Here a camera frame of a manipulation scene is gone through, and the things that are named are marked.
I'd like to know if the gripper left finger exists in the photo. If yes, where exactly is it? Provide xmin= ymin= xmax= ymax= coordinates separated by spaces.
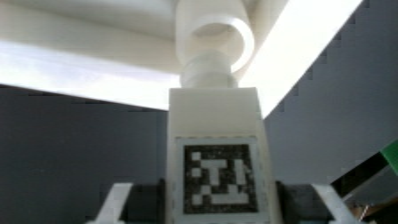
xmin=85 ymin=183 xmax=133 ymax=224

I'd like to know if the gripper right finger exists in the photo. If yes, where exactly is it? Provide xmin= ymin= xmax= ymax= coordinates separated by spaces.
xmin=312 ymin=184 xmax=362 ymax=224

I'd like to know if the white table leg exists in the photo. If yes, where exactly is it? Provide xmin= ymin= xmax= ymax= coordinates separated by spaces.
xmin=165 ymin=51 xmax=282 ymax=224

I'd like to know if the white square tabletop tray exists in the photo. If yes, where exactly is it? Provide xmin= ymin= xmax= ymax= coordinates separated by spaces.
xmin=0 ymin=0 xmax=362 ymax=111

